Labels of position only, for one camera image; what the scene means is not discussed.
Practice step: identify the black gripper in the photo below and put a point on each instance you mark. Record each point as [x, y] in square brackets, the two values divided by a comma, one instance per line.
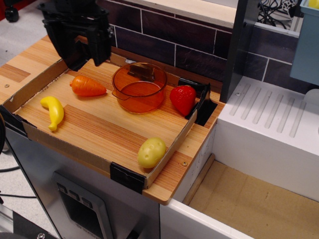
[65, 20]

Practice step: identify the yellow-green toy potato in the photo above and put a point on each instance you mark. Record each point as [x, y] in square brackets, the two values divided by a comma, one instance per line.
[151, 152]

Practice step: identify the transparent orange toy pot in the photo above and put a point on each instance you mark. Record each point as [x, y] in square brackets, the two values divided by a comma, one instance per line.
[139, 87]

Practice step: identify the cardboard fence with black tape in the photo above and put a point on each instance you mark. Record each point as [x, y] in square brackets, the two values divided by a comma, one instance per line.
[95, 132]

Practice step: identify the orange toy carrot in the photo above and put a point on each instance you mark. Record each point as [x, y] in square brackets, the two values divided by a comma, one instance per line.
[86, 87]

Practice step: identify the yellow toy banana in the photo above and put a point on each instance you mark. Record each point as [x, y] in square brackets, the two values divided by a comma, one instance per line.
[56, 111]

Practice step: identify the red toy strawberry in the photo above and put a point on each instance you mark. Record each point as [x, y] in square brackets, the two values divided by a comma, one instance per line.
[183, 98]

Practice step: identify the silver toy oven front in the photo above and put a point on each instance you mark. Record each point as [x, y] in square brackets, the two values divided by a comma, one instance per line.
[82, 203]

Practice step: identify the white toy sink unit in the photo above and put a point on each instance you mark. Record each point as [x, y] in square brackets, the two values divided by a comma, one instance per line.
[257, 177]

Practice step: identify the light blue bin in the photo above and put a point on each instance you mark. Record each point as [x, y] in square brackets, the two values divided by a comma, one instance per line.
[305, 65]

